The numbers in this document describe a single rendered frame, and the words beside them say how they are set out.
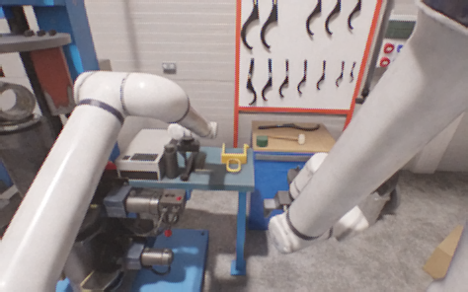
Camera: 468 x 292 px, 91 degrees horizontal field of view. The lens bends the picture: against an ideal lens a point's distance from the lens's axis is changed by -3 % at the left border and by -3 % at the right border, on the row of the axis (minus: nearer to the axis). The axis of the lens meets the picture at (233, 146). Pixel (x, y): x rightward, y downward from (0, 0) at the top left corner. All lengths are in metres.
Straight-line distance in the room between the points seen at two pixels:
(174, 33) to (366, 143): 2.76
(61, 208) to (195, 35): 2.54
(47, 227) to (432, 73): 0.62
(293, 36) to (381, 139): 2.61
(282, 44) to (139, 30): 1.59
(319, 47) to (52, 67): 2.48
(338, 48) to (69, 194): 2.84
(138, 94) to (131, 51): 2.52
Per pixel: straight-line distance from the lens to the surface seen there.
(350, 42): 3.07
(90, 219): 1.41
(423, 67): 0.29
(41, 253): 0.58
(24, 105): 1.35
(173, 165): 1.36
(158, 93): 0.65
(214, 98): 3.03
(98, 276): 1.78
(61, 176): 0.60
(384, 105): 0.31
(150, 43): 3.07
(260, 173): 2.07
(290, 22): 2.87
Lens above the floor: 1.90
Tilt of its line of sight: 29 degrees down
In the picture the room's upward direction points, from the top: 1 degrees clockwise
